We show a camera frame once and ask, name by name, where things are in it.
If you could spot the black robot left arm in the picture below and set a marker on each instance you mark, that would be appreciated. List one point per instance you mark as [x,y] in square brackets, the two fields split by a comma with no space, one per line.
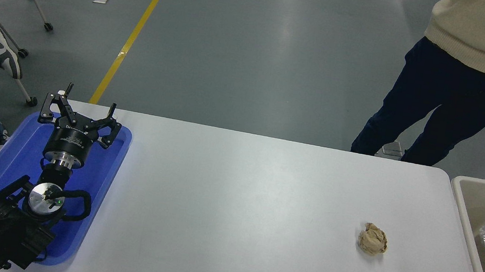
[0,230]

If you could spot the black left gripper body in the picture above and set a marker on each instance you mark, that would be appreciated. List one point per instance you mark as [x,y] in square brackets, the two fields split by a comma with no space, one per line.
[68,141]

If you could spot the standing person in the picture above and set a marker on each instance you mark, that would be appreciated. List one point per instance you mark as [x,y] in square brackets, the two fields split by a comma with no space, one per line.
[416,93]

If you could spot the blue plastic tray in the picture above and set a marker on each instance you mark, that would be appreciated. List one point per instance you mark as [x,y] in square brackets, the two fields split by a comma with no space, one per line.
[97,173]

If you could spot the crumpled tan paper ball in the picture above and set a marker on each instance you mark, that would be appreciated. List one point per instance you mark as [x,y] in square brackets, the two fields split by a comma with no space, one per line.
[372,239]

